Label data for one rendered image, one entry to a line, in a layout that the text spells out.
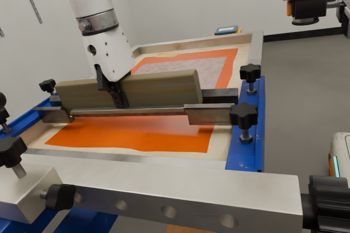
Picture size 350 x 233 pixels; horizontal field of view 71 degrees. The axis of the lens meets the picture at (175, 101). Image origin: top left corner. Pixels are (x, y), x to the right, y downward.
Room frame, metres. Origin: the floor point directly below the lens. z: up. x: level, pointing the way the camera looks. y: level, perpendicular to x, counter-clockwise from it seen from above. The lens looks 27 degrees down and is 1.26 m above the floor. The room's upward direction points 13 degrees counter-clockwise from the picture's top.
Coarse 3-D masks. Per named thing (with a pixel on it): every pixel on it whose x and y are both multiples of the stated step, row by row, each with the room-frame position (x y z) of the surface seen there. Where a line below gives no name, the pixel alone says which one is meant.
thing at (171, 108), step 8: (72, 112) 0.55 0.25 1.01; (80, 112) 0.54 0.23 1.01; (88, 112) 0.53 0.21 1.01; (96, 112) 0.52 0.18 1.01; (104, 112) 0.51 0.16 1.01; (112, 112) 0.50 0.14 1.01; (120, 112) 0.49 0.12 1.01; (128, 112) 0.48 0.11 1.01; (136, 112) 0.47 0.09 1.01; (144, 112) 0.47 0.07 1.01; (152, 112) 0.46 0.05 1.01; (160, 112) 0.45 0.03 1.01
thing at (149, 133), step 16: (192, 64) 0.84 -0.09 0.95; (208, 64) 0.81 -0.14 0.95; (224, 64) 0.77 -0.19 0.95; (208, 80) 0.67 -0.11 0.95; (224, 80) 0.65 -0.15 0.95; (144, 128) 0.49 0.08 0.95; (160, 128) 0.47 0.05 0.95; (176, 128) 0.46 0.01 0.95; (192, 128) 0.44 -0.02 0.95; (208, 128) 0.43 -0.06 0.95; (128, 144) 0.44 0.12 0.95; (144, 144) 0.43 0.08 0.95; (160, 144) 0.41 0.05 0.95; (176, 144) 0.40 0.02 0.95; (192, 144) 0.39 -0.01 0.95; (208, 144) 0.38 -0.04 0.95
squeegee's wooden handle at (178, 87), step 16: (80, 80) 0.56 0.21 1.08; (128, 80) 0.49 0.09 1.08; (144, 80) 0.47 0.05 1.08; (160, 80) 0.46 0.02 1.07; (176, 80) 0.44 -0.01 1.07; (192, 80) 0.43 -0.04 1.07; (64, 96) 0.57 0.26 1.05; (80, 96) 0.55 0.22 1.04; (96, 96) 0.53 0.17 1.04; (128, 96) 0.49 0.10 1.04; (144, 96) 0.48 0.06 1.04; (160, 96) 0.46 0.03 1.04; (176, 96) 0.45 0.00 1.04; (192, 96) 0.43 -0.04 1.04
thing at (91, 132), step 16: (144, 64) 0.97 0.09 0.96; (160, 64) 0.93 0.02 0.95; (176, 64) 0.88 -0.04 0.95; (64, 128) 0.58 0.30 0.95; (80, 128) 0.56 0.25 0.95; (96, 128) 0.54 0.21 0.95; (112, 128) 0.52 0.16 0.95; (128, 128) 0.50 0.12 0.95; (48, 144) 0.52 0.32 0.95; (64, 144) 0.50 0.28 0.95; (80, 144) 0.48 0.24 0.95; (96, 144) 0.47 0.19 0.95; (112, 144) 0.45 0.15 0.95
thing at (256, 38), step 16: (256, 32) 0.93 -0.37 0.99; (144, 48) 1.13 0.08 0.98; (160, 48) 1.10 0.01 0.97; (176, 48) 1.07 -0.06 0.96; (192, 48) 1.04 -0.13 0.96; (256, 48) 0.75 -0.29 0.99; (256, 64) 0.63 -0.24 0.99; (32, 128) 0.57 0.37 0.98; (112, 160) 0.35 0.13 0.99; (128, 160) 0.34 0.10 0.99; (144, 160) 0.33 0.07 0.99; (160, 160) 0.32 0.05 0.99; (176, 160) 0.31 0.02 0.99; (192, 160) 0.30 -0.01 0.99; (208, 160) 0.30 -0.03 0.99
